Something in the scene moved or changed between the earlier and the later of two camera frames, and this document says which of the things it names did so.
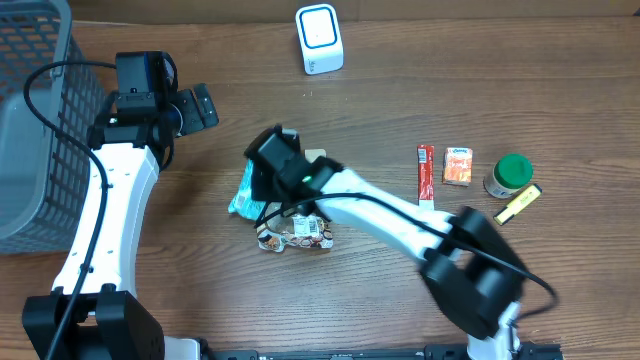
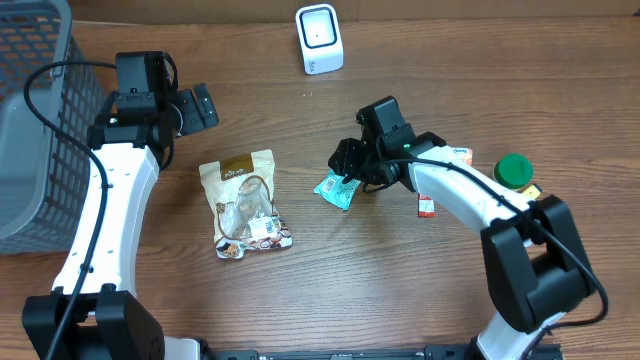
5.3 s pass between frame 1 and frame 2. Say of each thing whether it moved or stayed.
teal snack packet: moved
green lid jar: stayed
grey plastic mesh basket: stayed
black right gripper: moved
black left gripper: stayed
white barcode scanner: stayed
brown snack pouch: moved
